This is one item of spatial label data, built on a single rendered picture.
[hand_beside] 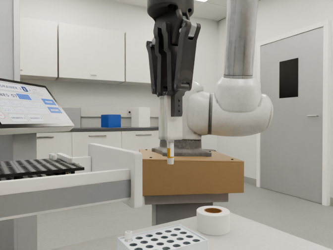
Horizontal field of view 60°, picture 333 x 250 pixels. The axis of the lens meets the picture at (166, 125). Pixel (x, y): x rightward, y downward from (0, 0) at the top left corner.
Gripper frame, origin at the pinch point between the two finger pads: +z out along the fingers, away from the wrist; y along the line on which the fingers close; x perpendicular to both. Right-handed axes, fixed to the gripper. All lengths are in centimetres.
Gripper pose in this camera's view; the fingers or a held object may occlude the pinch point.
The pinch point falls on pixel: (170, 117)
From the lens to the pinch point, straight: 46.3
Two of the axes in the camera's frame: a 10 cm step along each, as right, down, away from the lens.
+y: 5.1, 0.1, -8.6
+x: 8.6, 0.0, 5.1
